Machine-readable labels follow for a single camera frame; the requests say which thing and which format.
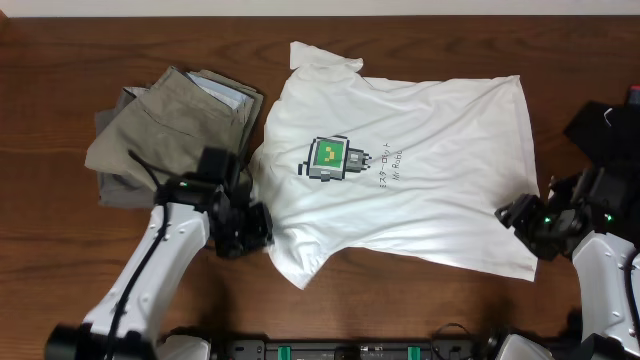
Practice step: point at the black clothes pile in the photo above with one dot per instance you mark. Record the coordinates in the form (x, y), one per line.
(605, 133)

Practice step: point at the white printed t-shirt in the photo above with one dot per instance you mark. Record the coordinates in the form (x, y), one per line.
(412, 169)

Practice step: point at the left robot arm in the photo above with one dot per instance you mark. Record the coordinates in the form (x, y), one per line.
(206, 208)

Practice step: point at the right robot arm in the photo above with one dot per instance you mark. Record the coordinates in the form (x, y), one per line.
(591, 218)

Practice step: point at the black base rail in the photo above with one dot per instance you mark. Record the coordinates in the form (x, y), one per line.
(451, 342)

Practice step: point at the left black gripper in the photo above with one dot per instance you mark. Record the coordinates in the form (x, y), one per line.
(262, 238)

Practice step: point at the folded khaki pants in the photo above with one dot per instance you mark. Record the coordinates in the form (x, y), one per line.
(171, 123)

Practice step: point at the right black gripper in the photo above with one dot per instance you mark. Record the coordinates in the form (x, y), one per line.
(520, 214)

